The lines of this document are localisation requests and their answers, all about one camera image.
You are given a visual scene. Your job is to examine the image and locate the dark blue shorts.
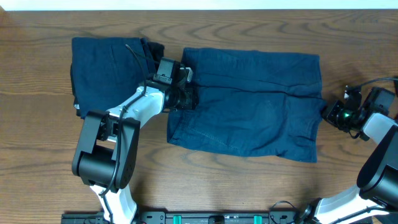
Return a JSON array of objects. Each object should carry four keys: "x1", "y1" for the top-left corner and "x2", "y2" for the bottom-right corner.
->
[
  {"x1": 70, "y1": 37, "x2": 165, "y2": 119},
  {"x1": 167, "y1": 48, "x2": 325, "y2": 162}
]

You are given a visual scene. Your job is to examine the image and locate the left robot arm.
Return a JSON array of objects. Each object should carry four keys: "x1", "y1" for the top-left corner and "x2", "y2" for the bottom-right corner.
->
[{"x1": 72, "y1": 57, "x2": 198, "y2": 223}]

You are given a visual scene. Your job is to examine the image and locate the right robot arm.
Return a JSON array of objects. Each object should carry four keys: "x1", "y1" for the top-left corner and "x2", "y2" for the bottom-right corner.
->
[{"x1": 295, "y1": 87, "x2": 397, "y2": 223}]

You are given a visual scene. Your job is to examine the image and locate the folded dark blue shorts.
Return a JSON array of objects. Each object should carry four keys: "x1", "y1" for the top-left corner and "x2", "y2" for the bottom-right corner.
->
[{"x1": 70, "y1": 37, "x2": 165, "y2": 119}]

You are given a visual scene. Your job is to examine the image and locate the dark cloth at corner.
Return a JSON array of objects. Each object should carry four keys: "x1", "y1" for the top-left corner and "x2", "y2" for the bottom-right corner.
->
[{"x1": 375, "y1": 213, "x2": 398, "y2": 224}]

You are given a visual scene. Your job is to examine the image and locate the right black camera cable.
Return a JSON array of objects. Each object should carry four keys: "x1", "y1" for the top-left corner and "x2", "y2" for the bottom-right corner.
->
[{"x1": 351, "y1": 76, "x2": 398, "y2": 93}]

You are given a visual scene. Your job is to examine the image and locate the black camera cable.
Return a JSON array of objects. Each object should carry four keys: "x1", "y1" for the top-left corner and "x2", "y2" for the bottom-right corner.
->
[
  {"x1": 351, "y1": 76, "x2": 398, "y2": 93},
  {"x1": 98, "y1": 44, "x2": 161, "y2": 224}
]

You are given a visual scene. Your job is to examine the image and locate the left black camera cable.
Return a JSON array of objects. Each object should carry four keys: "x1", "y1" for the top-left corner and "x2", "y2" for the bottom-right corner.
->
[{"x1": 98, "y1": 44, "x2": 161, "y2": 224}]

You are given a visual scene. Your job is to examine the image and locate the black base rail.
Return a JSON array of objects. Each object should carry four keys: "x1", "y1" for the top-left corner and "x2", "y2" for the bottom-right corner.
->
[{"x1": 61, "y1": 212, "x2": 296, "y2": 224}]

